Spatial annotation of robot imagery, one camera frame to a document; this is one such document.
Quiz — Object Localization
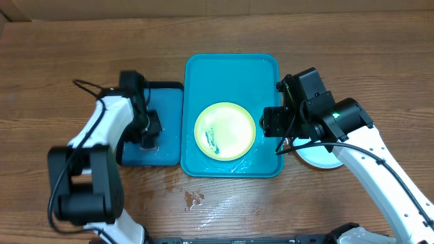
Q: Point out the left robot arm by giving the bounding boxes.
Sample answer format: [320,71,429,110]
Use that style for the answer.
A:
[47,86,162,243]

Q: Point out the large teal serving tray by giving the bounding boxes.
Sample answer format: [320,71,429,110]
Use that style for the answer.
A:
[180,54,284,178]

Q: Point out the dark green scrub sponge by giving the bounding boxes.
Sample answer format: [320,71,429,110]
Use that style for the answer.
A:
[139,144,158,152]

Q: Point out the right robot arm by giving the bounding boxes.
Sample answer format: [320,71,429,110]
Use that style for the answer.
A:
[260,98,433,243]

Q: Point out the yellow plate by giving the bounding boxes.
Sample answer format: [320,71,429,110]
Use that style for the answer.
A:
[194,102,256,161]

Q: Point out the light blue plate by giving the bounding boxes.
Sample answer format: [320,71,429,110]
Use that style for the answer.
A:
[296,146,343,169]

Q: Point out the small black-rimmed blue tray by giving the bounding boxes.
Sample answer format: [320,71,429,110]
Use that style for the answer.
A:
[116,81,184,167]

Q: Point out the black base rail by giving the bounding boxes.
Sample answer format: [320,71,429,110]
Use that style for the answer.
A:
[146,234,337,244]

